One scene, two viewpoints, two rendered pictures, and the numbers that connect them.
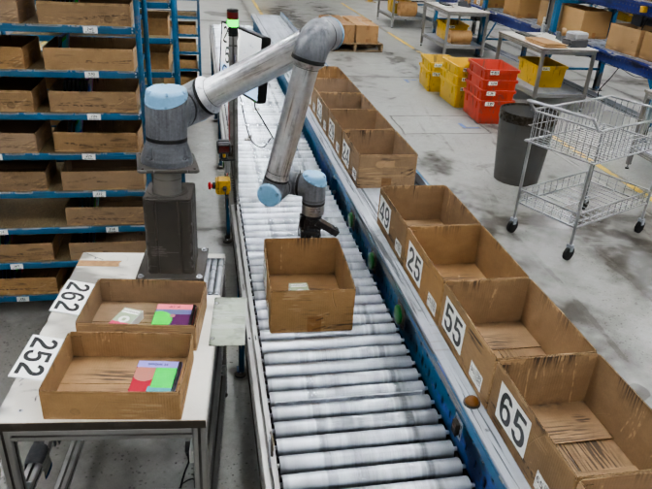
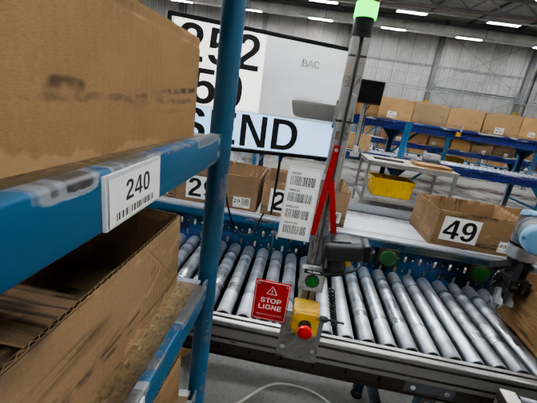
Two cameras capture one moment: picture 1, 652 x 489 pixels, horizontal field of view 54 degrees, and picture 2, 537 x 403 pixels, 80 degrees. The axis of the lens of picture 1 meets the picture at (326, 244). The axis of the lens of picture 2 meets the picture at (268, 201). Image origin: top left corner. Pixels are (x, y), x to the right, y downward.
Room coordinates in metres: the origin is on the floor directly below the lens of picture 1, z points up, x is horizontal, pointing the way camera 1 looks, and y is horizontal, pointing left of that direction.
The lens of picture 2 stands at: (2.82, 1.29, 1.39)
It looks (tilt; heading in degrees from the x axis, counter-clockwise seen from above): 17 degrees down; 286
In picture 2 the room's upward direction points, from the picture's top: 9 degrees clockwise
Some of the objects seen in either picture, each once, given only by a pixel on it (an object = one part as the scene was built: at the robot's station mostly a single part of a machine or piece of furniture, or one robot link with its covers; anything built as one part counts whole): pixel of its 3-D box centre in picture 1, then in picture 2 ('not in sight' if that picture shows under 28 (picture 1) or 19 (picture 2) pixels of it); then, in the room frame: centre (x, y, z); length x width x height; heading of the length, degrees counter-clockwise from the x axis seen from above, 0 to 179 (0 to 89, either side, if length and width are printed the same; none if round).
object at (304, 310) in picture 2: (221, 188); (318, 321); (2.85, 0.52, 0.84); 0.15 x 0.09 x 0.07; 12
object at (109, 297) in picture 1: (146, 312); not in sight; (1.80, 0.60, 0.80); 0.38 x 0.28 x 0.10; 94
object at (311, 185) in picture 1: (313, 187); (532, 229); (2.27, 0.06, 1.11); 0.10 x 0.09 x 0.12; 75
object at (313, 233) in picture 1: (309, 227); (514, 274); (2.26, 0.07, 0.94); 0.09 x 0.08 x 0.12; 102
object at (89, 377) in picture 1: (122, 374); not in sight; (1.48, 0.58, 0.80); 0.38 x 0.28 x 0.10; 95
